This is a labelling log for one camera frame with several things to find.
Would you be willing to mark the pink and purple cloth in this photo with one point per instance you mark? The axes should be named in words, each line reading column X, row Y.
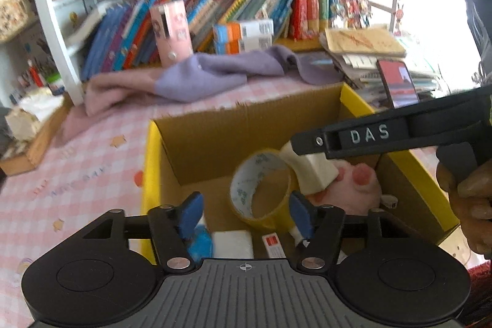
column 200, row 78

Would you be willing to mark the pink plush pig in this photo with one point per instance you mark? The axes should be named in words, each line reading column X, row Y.
column 357, row 189

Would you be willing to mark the yellow cardboard box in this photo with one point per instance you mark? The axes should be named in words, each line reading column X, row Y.
column 215, row 143

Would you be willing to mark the small white adapter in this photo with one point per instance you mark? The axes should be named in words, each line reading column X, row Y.
column 299, row 235

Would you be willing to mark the white wall charger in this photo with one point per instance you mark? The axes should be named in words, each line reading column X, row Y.
column 232, row 243
column 315, row 174

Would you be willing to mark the pink checked tablecloth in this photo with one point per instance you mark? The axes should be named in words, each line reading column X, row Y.
column 88, row 178

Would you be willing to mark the row of blue spined books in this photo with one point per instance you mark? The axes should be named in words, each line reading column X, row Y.
column 127, row 36

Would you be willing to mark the brown kraft notebook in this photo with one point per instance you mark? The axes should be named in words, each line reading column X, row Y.
column 365, row 41

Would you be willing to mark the orange white small carton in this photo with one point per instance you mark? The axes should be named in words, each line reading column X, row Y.
column 246, row 45
column 246, row 30

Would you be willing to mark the pink cartoon box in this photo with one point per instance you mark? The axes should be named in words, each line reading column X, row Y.
column 171, row 36

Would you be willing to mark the stack of papers and booklets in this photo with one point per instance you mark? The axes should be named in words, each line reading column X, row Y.
column 357, row 70

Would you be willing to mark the colourful acrylic figure stand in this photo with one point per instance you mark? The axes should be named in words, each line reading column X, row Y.
column 349, row 11

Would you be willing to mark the white bookshelf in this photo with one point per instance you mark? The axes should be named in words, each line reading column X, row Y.
column 61, row 43

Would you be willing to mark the wooden tray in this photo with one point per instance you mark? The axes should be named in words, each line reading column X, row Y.
column 34, row 151

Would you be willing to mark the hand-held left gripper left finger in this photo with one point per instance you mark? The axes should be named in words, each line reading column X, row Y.
column 191, row 214

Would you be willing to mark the person's right hand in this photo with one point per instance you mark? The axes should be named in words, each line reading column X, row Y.
column 474, row 205

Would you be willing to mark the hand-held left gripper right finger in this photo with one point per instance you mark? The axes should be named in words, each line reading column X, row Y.
column 301, row 214

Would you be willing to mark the cluster of pens and tools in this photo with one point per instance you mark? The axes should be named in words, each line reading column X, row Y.
column 38, row 76

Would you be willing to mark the tissue pack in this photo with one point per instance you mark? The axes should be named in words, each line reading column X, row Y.
column 30, row 113

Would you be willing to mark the red boxed book set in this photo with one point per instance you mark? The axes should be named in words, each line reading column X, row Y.
column 307, row 15

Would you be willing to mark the black smartphone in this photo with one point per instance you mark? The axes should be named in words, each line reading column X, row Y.
column 398, row 84

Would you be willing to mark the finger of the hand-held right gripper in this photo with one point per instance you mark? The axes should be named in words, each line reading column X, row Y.
column 311, row 143

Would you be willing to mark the small starry blue bottle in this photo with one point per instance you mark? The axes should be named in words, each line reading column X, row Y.
column 203, row 245

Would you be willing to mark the small white red label box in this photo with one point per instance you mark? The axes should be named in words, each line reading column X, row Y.
column 273, row 245

